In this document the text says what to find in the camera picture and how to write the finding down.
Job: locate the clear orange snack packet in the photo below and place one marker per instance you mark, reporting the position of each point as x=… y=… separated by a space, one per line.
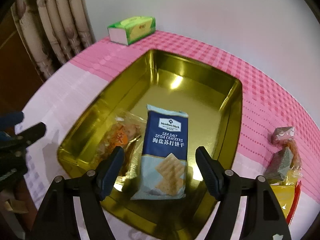
x=125 y=132

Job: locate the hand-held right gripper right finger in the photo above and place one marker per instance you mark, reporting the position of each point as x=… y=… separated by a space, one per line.
x=208 y=177

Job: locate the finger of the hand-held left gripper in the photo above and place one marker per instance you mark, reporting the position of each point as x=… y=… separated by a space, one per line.
x=11 y=120
x=31 y=132

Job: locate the tan paper piece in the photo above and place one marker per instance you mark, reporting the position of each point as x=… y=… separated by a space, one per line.
x=12 y=203

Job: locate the pink silver snack packet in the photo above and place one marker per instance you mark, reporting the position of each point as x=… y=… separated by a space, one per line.
x=283 y=135

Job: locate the pink checked tablecloth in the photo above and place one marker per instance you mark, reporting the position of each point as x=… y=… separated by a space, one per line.
x=262 y=80

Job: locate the beige patterned curtain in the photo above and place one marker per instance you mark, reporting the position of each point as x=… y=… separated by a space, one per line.
x=57 y=17

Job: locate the grey snack packet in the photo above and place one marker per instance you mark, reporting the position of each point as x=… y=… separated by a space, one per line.
x=278 y=165

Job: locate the clear packet of orange biscuits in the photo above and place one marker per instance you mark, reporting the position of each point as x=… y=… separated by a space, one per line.
x=296 y=155

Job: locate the green tissue box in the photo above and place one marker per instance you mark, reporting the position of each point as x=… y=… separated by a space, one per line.
x=132 y=28

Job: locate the yellow snack packet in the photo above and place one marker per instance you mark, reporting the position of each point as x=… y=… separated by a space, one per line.
x=282 y=197

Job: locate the golden metal tin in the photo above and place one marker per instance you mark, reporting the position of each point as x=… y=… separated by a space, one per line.
x=180 y=90

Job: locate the blue cracker packet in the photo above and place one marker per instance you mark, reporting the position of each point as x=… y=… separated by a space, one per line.
x=163 y=150

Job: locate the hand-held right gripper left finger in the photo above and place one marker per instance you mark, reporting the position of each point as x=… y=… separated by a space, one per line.
x=111 y=177

